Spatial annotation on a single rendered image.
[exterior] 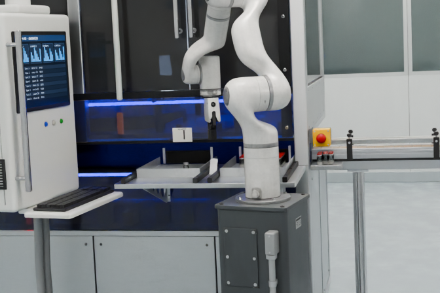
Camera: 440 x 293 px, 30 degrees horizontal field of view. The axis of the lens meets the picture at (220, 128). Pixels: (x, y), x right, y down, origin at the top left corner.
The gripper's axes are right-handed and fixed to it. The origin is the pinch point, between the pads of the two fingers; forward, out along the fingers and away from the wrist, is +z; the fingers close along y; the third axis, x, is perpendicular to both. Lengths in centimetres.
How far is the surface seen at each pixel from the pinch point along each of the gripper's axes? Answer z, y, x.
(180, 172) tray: 13.9, -2.6, 14.0
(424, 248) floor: 101, 172, -173
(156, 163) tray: 14.1, 29.4, 19.5
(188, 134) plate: 1.5, 22.0, 6.1
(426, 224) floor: 100, 233, -204
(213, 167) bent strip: 13.3, -0.7, 0.4
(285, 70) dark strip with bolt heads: -24.0, 5.2, -33.0
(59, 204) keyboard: 21, -12, 62
